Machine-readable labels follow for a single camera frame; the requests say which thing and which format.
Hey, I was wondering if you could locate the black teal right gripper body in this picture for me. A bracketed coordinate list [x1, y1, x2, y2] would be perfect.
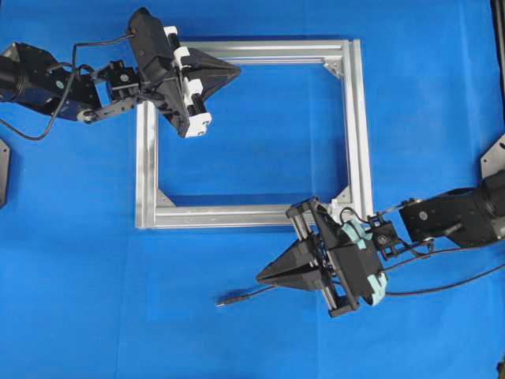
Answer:
[286, 197, 387, 317]

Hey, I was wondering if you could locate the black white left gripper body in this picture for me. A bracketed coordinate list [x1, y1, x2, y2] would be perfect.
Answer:
[128, 7, 212, 138]

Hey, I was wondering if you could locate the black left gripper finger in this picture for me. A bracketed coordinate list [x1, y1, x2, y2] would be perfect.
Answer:
[181, 48, 241, 81]
[189, 73, 240, 109]

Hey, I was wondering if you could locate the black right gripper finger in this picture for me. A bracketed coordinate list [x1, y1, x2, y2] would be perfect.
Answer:
[256, 270, 327, 291]
[256, 238, 320, 279]

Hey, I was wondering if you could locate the black usb cable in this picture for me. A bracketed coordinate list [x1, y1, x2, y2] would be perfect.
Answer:
[215, 263, 505, 308]

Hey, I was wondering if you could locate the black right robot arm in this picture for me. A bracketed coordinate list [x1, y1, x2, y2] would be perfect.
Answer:
[256, 171, 504, 317]

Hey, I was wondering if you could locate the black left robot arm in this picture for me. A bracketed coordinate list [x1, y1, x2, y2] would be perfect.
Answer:
[1, 7, 241, 138]

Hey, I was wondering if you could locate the white zip tie loop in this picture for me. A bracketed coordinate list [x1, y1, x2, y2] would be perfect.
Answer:
[327, 198, 354, 224]

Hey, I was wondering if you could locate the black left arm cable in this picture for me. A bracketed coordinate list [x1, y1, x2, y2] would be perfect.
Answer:
[0, 33, 137, 142]

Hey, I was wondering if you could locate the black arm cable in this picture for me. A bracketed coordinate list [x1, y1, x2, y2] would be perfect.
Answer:
[380, 240, 505, 273]
[0, 33, 137, 142]

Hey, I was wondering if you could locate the silver aluminium extrusion frame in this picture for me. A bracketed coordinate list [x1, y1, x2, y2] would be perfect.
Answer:
[135, 39, 373, 229]

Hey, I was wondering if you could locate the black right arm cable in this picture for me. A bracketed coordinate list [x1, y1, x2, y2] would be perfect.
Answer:
[380, 240, 505, 273]

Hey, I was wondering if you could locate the grey right base plate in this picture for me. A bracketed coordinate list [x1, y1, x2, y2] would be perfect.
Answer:
[481, 134, 505, 178]

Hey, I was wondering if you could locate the grey base plate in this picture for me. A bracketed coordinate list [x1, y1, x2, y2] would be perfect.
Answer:
[481, 134, 505, 178]
[0, 140, 10, 208]

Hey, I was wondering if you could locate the grey left base plate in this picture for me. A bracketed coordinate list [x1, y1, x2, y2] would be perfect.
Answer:
[0, 140, 10, 208]

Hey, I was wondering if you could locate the black vertical post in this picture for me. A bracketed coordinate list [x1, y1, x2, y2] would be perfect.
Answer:
[492, 0, 504, 76]

